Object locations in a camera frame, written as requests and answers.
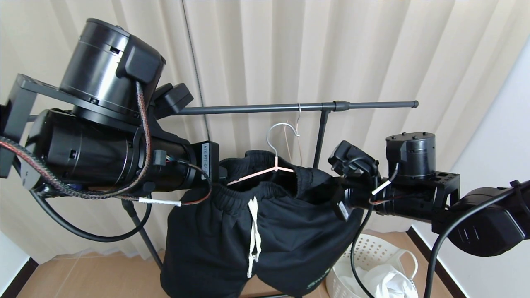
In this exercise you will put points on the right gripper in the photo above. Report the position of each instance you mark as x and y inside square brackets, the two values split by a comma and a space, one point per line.
[405, 203]

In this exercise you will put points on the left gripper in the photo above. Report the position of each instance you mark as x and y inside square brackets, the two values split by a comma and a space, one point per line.
[95, 157]

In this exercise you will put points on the black shorts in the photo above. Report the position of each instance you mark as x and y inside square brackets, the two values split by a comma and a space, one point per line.
[298, 231]

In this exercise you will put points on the pink clothes hanger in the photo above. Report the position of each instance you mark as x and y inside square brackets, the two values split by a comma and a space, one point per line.
[298, 114]
[271, 142]

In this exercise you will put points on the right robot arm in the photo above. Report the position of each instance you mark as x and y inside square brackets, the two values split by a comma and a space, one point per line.
[414, 157]

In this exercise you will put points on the white laundry basket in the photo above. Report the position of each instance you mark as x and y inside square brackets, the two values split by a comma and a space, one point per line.
[372, 248]

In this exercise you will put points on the black clothes rack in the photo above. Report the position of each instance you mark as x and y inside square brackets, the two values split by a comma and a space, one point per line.
[290, 108]

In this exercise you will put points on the white garment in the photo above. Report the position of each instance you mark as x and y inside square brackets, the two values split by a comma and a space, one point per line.
[385, 281]

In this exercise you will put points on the beige curtain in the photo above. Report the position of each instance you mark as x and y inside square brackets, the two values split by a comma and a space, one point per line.
[331, 49]

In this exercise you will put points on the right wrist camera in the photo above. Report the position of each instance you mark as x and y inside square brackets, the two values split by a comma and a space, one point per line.
[350, 157]

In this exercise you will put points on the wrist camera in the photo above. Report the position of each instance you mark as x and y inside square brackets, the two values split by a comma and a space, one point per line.
[350, 157]
[174, 99]

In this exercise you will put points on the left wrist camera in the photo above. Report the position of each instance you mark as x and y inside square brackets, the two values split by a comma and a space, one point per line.
[174, 99]

